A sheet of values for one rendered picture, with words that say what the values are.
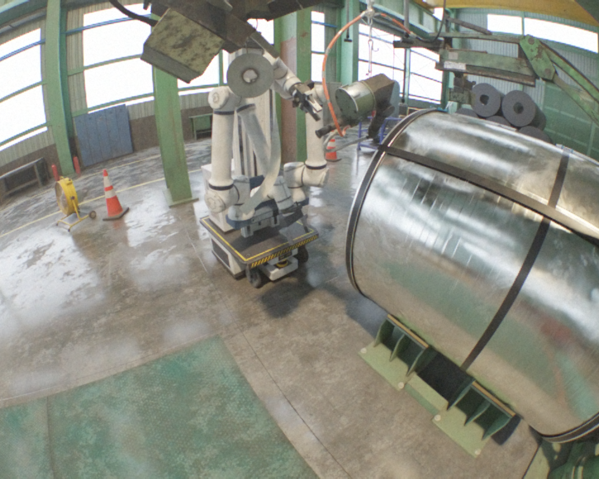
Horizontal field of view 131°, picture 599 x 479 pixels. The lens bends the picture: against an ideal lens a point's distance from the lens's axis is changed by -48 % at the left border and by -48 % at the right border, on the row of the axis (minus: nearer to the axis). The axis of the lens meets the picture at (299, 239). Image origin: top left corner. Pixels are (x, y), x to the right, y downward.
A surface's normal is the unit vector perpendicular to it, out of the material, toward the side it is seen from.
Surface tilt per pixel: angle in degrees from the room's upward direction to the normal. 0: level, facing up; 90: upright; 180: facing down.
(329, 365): 0
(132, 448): 0
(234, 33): 90
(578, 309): 67
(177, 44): 91
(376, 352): 0
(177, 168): 90
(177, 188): 90
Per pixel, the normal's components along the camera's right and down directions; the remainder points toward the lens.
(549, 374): -0.83, 0.26
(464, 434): 0.00, -0.85
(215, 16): 0.55, 0.44
